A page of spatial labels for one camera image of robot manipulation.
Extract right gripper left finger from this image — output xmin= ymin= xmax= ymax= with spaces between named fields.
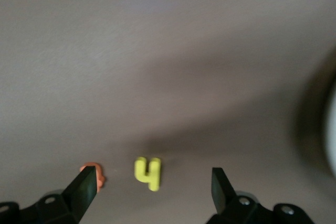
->
xmin=0 ymin=166 xmax=99 ymax=224

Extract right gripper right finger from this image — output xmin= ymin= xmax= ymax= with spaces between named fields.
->
xmin=207 ymin=167 xmax=316 ymax=224

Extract beige brown plate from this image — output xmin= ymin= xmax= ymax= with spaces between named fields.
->
xmin=324 ymin=56 xmax=336 ymax=180

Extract yellow letter h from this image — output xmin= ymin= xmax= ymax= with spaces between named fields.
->
xmin=133 ymin=156 xmax=162 ymax=193

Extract orange letter t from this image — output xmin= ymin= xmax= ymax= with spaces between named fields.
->
xmin=79 ymin=162 xmax=107 ymax=189

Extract brown table cover sheet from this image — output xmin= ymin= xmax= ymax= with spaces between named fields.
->
xmin=0 ymin=0 xmax=336 ymax=224

